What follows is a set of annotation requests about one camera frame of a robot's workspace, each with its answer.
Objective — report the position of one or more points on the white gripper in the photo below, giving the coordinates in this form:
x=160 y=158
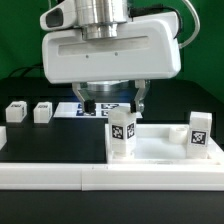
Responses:
x=95 y=40

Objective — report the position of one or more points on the white square tabletop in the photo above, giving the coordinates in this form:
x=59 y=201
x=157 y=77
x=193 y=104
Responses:
x=162 y=144

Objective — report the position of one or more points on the white sheet with tags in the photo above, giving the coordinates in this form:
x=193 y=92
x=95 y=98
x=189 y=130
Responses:
x=74 y=110

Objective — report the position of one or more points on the white U-shaped fence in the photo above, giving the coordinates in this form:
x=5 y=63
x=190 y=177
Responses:
x=90 y=177

